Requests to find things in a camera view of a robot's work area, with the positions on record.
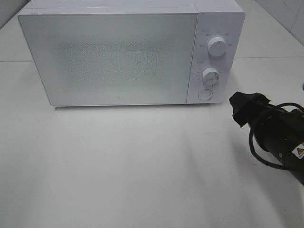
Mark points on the upper white power knob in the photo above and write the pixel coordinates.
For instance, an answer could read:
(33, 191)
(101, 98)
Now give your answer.
(217, 46)

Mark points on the lower white timer knob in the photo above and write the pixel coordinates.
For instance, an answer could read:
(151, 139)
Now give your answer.
(210, 76)

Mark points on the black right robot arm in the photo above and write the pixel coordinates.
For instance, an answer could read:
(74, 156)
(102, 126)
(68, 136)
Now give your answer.
(293, 159)

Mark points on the white microwave oven body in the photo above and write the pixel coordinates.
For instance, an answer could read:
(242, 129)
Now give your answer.
(214, 17)

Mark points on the round white door-release button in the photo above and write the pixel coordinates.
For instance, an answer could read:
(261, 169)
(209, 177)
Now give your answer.
(205, 95)

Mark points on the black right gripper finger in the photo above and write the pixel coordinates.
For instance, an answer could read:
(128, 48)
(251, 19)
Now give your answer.
(260, 99)
(243, 106)

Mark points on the white microwave door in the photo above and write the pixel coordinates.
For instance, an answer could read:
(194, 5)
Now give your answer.
(131, 59)

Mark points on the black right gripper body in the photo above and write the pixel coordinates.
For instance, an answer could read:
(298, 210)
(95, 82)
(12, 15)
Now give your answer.
(267, 126)

